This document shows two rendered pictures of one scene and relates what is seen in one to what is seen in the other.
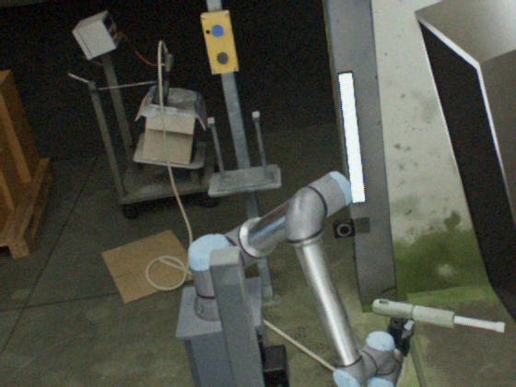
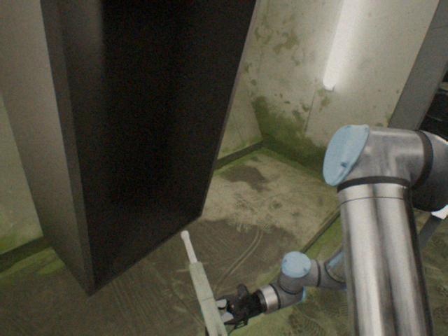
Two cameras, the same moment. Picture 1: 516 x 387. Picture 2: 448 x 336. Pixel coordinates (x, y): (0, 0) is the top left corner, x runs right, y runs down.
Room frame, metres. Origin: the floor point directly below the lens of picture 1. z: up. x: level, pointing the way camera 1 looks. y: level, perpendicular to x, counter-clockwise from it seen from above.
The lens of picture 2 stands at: (2.52, 0.13, 1.41)
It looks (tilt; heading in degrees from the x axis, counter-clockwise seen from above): 31 degrees down; 223
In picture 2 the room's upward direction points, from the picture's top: 5 degrees clockwise
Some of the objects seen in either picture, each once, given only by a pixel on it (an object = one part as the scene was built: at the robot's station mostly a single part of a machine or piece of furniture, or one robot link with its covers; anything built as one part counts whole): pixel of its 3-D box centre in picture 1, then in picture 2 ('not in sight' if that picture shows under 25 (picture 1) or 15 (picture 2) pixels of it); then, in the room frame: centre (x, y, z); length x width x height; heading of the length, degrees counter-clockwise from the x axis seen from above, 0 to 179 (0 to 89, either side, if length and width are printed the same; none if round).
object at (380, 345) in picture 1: (379, 354); (296, 271); (1.88, -0.08, 0.63); 0.12 x 0.09 x 0.12; 133
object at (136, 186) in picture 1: (146, 113); not in sight; (4.45, 1.15, 0.64); 0.73 x 0.50 x 1.27; 94
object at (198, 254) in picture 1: (213, 263); not in sight; (2.26, 0.48, 0.83); 0.17 x 0.15 x 0.18; 133
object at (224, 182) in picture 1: (239, 148); not in sight; (2.98, 0.40, 0.95); 0.26 x 0.15 x 0.32; 92
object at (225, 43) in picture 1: (220, 42); not in sight; (3.08, 0.41, 1.42); 0.12 x 0.06 x 0.26; 92
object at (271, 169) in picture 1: (245, 180); not in sight; (3.00, 0.40, 0.78); 0.31 x 0.23 x 0.01; 92
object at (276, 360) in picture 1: (264, 372); not in sight; (1.04, 0.17, 1.35); 0.09 x 0.07 x 0.07; 92
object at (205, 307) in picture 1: (217, 294); not in sight; (2.25, 0.48, 0.69); 0.19 x 0.19 x 0.10
